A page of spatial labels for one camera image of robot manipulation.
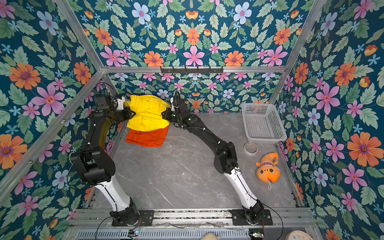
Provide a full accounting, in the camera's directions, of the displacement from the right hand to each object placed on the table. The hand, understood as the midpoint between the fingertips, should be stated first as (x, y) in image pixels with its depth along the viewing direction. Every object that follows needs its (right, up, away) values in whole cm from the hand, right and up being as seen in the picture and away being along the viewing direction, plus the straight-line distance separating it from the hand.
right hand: (161, 111), depth 85 cm
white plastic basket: (+70, -7, +26) cm, 75 cm away
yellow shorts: (-9, +1, +3) cm, 9 cm away
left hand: (-16, +2, 0) cm, 16 cm away
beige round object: (+27, -59, -19) cm, 67 cm away
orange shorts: (-12, -17, +16) cm, 26 cm away
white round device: (+68, -59, -18) cm, 92 cm away
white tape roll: (+57, -24, +16) cm, 64 cm away
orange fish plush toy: (+59, -34, -5) cm, 68 cm away
